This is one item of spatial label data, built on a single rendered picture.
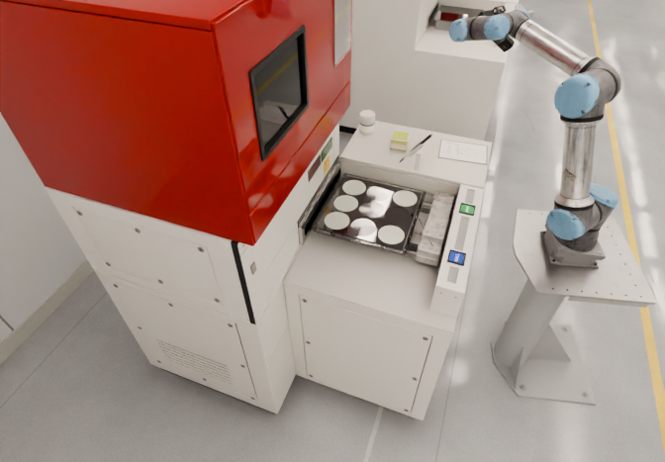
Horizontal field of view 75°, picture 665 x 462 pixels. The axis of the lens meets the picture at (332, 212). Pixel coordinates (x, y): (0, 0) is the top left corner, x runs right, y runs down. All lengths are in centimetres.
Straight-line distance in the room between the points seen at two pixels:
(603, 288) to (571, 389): 83
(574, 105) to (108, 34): 122
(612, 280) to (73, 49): 181
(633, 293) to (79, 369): 252
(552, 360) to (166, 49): 227
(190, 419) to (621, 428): 200
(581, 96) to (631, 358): 170
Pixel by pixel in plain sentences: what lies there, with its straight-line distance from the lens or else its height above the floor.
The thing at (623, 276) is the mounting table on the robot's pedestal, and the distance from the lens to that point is 194.
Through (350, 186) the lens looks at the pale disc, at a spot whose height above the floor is 90.
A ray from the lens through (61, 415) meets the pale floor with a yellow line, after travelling 260.
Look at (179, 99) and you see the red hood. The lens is 99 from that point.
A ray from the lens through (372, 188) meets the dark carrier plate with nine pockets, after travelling 186.
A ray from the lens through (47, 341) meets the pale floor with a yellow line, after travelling 287.
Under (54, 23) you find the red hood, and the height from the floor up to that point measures 177.
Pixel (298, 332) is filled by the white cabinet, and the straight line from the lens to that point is 188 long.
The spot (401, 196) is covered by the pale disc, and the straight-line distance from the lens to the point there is 183.
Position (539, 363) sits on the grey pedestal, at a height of 1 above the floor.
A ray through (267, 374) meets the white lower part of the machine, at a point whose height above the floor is 46.
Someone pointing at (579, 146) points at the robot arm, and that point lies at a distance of 153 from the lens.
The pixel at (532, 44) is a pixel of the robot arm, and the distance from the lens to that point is 171.
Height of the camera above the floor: 209
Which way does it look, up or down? 43 degrees down
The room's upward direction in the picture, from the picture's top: 1 degrees counter-clockwise
